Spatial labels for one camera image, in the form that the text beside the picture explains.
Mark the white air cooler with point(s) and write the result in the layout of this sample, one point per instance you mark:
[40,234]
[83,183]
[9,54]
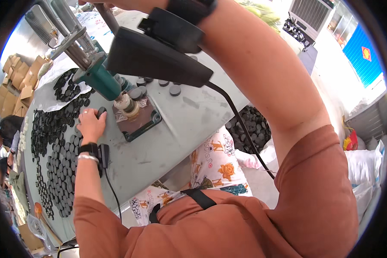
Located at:
[309,16]

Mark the brown cardboard box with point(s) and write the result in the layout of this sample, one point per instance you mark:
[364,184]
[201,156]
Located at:
[29,238]

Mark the heap of white sacks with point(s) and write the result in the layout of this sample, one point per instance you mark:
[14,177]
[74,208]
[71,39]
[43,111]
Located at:
[362,174]

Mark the person's body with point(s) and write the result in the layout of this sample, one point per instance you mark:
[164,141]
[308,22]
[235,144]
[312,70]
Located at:
[245,222]

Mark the steel machine panel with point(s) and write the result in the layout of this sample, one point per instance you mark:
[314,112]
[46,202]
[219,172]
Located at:
[32,29]

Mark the white printed sack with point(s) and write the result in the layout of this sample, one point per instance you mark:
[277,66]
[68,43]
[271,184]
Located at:
[93,24]

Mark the gray metal cabinet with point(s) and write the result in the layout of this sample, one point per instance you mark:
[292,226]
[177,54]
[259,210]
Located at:
[367,119]

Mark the person's right hand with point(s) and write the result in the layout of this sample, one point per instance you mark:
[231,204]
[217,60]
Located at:
[132,3]

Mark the heap of cardboard boxes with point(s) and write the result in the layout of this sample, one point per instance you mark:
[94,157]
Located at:
[16,85]

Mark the heap of caps on sheet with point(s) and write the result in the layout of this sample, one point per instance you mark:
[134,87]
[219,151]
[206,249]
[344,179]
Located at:
[67,86]

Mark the row of white caps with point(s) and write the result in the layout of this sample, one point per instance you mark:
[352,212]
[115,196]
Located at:
[22,140]

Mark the black wrist band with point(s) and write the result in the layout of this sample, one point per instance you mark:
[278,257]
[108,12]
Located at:
[154,58]
[89,149]

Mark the person's legs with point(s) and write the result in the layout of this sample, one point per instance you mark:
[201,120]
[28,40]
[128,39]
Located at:
[216,166]

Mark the clear plastic bag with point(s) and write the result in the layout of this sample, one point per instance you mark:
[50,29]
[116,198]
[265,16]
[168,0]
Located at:
[36,225]

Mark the black plastic parts heap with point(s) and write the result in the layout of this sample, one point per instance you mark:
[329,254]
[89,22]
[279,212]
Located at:
[296,31]

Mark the bag of green produce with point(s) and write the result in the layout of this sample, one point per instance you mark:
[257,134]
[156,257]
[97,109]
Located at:
[261,13]

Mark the white plastic sheet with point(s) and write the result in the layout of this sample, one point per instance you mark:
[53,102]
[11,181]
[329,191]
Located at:
[50,93]

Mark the blue sign board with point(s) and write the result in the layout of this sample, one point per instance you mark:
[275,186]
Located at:
[362,59]

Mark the bag full of black caps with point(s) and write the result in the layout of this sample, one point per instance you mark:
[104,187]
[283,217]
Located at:
[251,129]

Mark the green hand press machine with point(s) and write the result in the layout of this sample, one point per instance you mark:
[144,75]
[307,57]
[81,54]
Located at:
[100,79]

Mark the single black round cap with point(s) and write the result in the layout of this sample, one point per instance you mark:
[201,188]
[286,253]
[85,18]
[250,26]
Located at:
[101,111]

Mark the person's left hand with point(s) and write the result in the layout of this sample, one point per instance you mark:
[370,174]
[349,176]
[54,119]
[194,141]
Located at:
[91,127]

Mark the red plastic bag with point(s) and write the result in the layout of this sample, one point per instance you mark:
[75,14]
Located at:
[351,142]

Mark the pile of black caps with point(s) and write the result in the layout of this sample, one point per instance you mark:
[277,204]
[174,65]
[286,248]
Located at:
[59,154]

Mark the person's right fingers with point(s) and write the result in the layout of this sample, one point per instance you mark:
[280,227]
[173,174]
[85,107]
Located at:
[93,2]

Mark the scattered gray round discs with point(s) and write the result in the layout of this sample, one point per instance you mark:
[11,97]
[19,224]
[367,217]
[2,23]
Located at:
[175,90]

